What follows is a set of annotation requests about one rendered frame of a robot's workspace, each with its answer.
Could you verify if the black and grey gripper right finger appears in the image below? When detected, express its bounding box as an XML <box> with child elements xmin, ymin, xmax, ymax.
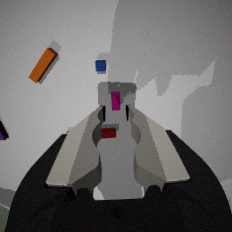
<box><xmin>126</xmin><ymin>104</ymin><xmax>232</xmax><ymax>232</ymax></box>

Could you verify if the small blue cube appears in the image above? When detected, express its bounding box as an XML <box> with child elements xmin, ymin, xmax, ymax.
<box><xmin>95</xmin><ymin>60</ymin><xmax>106</xmax><ymax>72</ymax></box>

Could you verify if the purple rod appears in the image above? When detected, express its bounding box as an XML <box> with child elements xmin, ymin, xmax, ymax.
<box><xmin>0</xmin><ymin>120</ymin><xmax>9</xmax><ymax>140</ymax></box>

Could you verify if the red rod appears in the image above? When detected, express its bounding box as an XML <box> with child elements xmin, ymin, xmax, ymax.
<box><xmin>101</xmin><ymin>128</ymin><xmax>116</xmax><ymax>139</ymax></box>

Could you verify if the magenta rod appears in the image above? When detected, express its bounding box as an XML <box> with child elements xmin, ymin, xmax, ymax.
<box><xmin>111</xmin><ymin>92</ymin><xmax>120</xmax><ymax>111</ymax></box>

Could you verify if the orange rod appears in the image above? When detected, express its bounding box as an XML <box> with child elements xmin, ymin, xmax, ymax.
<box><xmin>29</xmin><ymin>48</ymin><xmax>58</xmax><ymax>83</ymax></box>

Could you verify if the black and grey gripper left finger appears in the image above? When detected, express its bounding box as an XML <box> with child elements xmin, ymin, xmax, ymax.
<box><xmin>4</xmin><ymin>105</ymin><xmax>106</xmax><ymax>232</ymax></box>

